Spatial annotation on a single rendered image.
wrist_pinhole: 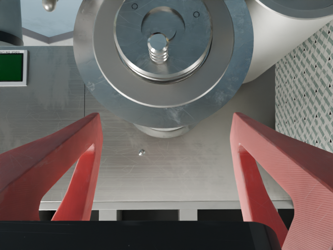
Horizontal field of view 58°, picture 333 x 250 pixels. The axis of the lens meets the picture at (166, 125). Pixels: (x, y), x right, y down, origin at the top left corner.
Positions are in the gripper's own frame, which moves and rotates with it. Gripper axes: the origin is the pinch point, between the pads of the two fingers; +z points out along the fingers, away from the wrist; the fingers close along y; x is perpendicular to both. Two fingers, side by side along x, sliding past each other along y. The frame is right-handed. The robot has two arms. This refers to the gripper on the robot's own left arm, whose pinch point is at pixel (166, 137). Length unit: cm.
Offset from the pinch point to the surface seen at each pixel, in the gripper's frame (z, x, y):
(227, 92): 11.4, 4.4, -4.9
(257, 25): 18.4, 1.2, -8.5
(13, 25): 213, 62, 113
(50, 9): 50, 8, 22
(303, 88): 24.0, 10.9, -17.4
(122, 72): 12.1, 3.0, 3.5
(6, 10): 215, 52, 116
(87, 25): 14.9, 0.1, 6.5
